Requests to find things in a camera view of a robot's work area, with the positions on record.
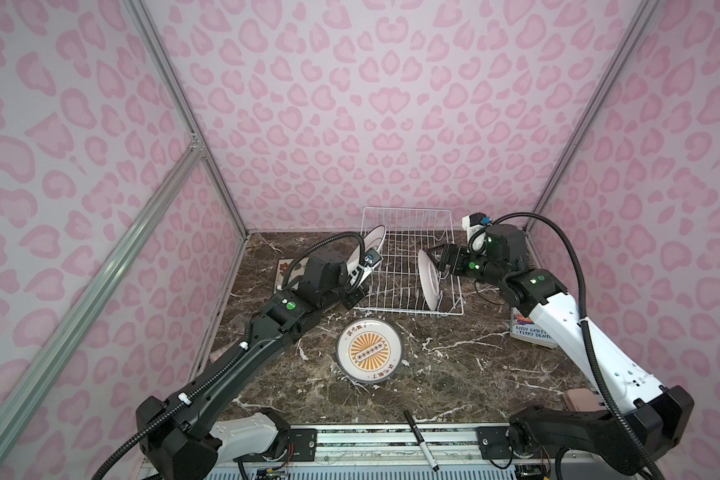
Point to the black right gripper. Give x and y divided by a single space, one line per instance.
447 257

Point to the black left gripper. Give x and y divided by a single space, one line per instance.
355 297

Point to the white round plate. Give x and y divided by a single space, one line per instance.
430 280
369 351
374 239

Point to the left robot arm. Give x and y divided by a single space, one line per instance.
180 436

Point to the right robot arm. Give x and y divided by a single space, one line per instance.
641 420

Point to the The 143-Storey Treehouse book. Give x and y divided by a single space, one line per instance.
522 328

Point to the black marker pen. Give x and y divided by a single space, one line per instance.
434 465

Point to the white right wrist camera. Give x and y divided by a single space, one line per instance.
475 225

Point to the white wire dish rack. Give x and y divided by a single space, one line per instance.
394 286

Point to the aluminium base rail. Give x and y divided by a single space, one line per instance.
390 451

